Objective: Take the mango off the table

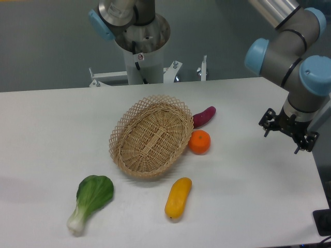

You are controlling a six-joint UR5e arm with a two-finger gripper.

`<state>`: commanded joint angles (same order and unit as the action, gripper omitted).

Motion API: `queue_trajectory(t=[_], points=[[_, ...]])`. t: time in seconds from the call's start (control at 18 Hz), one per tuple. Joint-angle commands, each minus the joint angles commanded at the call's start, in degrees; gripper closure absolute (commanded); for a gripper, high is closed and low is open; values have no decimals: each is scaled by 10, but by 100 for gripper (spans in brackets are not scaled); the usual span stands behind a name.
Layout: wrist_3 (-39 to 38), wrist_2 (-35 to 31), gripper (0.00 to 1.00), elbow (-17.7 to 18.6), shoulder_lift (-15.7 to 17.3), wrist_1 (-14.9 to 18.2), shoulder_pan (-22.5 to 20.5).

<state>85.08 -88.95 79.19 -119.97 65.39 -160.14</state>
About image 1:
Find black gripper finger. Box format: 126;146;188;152
294;131;319;154
259;108;276;137

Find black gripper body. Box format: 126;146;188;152
275;110;311;140

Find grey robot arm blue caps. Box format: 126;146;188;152
88;1;330;151

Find yellow mango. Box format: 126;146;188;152
164;177;192;220

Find purple sweet potato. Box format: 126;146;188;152
193;106;216;129

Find orange fruit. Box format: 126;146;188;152
188;130;211;155

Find black device at table edge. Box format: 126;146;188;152
312;209;330;236

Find woven wicker basket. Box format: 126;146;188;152
109;95;193;179

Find green bok choy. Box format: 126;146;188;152
67;175;114;236

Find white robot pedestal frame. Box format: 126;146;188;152
88;49;209;87

